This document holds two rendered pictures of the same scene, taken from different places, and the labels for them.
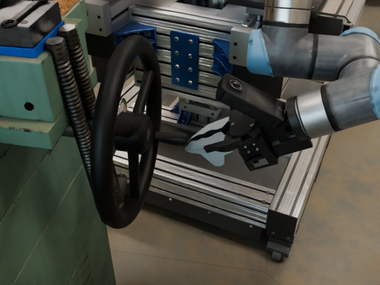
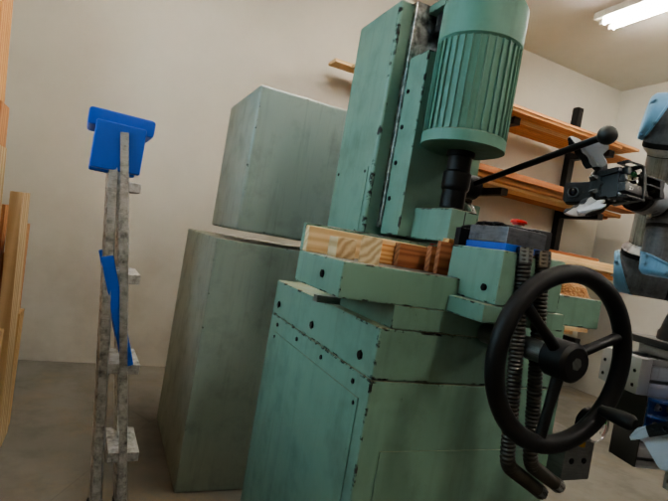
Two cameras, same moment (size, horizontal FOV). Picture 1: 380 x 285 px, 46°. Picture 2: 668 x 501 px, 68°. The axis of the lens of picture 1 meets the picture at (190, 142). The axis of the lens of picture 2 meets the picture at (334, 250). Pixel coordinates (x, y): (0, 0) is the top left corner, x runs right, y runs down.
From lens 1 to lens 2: 0.47 m
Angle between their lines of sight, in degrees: 63
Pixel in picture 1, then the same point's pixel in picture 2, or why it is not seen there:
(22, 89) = (485, 271)
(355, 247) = not seen: outside the picture
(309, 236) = not seen: outside the picture
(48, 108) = (495, 290)
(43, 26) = (523, 238)
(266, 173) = not seen: outside the picture
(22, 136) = (467, 307)
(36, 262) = (423, 467)
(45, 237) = (445, 457)
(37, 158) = (478, 375)
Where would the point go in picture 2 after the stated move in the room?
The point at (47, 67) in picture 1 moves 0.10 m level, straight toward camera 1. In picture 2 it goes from (509, 258) to (489, 253)
